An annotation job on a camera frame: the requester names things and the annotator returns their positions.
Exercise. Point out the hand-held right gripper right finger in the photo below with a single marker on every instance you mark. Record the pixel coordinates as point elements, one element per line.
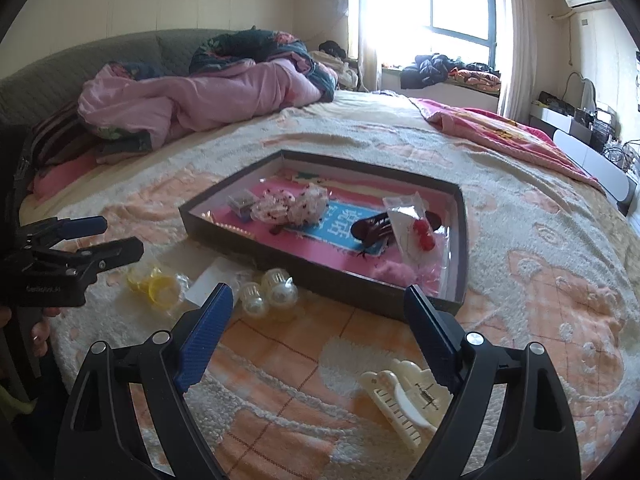
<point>435,335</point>

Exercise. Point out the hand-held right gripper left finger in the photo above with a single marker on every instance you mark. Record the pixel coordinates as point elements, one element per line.
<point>205,335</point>

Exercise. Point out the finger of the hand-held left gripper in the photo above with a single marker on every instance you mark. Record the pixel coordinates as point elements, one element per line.
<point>115,252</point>
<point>85,225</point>

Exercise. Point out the cream claw hair clip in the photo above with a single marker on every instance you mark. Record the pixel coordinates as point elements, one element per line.
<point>395,400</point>

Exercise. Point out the clear bag with red beads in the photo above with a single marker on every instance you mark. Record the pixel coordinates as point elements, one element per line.
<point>405,220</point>

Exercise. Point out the dark grey box tray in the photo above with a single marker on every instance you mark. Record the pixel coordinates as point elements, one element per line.
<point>325,282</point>

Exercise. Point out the brown hair clip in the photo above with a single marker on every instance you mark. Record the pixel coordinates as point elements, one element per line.
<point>367,230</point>

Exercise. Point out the small clear plastic box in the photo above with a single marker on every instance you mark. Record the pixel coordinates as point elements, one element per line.
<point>241,204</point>

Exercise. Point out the polka dot scrunchie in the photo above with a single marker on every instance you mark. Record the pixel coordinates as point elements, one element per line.
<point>290,205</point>

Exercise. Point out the person's left hand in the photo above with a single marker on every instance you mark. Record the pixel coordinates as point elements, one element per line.
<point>41,332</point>

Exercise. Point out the pink pillow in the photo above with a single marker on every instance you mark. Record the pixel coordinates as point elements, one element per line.
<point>65,177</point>

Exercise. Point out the white card packet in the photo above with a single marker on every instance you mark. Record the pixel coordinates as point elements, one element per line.
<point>212,280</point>

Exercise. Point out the striped pillow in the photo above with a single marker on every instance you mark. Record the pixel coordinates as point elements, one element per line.
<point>60,135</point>

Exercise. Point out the green bed headboard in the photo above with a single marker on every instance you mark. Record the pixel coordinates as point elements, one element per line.
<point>125,55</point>

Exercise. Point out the pink quilt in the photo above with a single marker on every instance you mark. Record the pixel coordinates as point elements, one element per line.
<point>225,90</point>

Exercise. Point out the pink printed blanket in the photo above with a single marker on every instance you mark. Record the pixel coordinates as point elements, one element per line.
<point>500,135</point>

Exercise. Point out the white dressing table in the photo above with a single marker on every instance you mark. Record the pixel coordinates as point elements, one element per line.
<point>590,160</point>

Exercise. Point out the dark floral quilt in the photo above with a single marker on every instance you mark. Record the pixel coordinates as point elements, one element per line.
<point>240,45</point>

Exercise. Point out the pink windowsill blanket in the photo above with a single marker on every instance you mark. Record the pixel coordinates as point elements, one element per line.
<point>475,77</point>

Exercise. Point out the dark puffer jacket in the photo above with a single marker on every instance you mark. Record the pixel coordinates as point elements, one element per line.
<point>425,70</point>

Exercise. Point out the table mirror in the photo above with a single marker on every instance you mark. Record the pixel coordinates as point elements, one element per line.
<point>582,90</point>

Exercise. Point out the dark hat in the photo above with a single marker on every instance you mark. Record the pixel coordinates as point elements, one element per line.
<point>332,50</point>

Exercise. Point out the sheer white curtain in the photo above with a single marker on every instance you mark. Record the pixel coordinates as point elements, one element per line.
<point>515,35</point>
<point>362,35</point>

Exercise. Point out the window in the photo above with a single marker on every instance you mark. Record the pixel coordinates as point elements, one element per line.
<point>460,0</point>

